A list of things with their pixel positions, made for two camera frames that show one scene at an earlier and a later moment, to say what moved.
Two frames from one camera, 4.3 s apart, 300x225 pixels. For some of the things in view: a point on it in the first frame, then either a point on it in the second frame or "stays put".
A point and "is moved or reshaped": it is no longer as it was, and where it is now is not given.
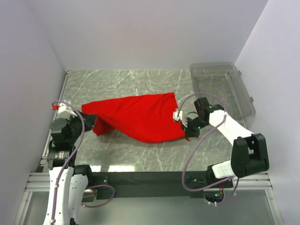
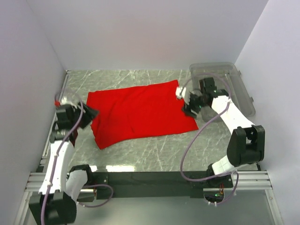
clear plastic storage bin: (224, 79) stays put
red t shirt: (146, 117) is moved or reshaped
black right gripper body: (190, 130) → (193, 103)
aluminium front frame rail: (40, 181) stays put
